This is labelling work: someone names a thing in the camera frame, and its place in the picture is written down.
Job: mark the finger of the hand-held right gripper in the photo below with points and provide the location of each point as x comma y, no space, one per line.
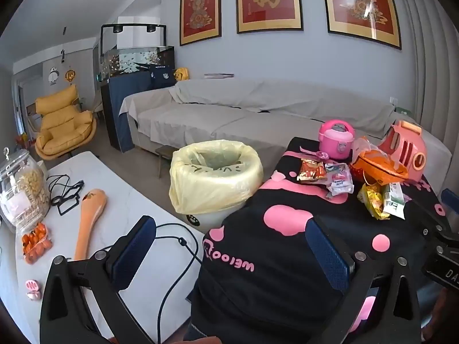
450,202
430,222

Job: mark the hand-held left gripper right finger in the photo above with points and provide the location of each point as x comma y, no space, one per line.
330,254

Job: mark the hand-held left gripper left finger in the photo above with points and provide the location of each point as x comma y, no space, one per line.
134,251

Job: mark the green white drink carton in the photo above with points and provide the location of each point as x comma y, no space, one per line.
393,204

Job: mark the yellow snack packet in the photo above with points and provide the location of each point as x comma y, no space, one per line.
373,200

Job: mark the white trash bin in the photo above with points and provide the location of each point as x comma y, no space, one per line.
204,219

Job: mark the pink cartoon candy wrapper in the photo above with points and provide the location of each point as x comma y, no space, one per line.
339,177

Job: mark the red snack packet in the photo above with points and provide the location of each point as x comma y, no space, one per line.
311,171

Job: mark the person's right forearm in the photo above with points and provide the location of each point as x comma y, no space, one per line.
435,315

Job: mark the orange massage hammer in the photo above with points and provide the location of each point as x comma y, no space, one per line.
91,215

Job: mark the black pink printed cloth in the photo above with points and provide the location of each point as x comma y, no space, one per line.
272,258

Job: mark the pink toy carrier basket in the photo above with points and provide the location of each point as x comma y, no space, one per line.
412,157

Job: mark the orange plastic bag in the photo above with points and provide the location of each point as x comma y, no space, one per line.
380,168

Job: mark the small wooden stool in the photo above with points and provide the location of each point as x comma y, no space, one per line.
165,157

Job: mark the pink toy spoon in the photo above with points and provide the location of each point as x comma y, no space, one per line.
321,155

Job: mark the small green box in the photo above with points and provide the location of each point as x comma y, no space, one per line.
403,111

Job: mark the pink toy rice cooker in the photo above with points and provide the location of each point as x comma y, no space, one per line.
337,143

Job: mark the glass jar with snacks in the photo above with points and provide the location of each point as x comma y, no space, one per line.
25,193

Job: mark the grey curtain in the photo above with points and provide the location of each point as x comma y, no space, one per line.
430,79

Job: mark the yellow armchair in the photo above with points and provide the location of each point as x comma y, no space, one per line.
61,122

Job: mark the grey covered sofa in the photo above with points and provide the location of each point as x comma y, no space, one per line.
233,114

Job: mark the yellow plush toy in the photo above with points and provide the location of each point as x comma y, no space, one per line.
181,73

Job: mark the glass fish tank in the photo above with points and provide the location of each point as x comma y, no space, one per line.
136,61

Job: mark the wide red framed picture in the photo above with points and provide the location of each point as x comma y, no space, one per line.
358,3

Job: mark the white wall socket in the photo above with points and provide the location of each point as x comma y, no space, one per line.
393,100

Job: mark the orange wall ornament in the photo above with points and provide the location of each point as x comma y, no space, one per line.
69,75

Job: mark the panda wall sticker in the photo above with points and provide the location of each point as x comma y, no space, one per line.
53,75

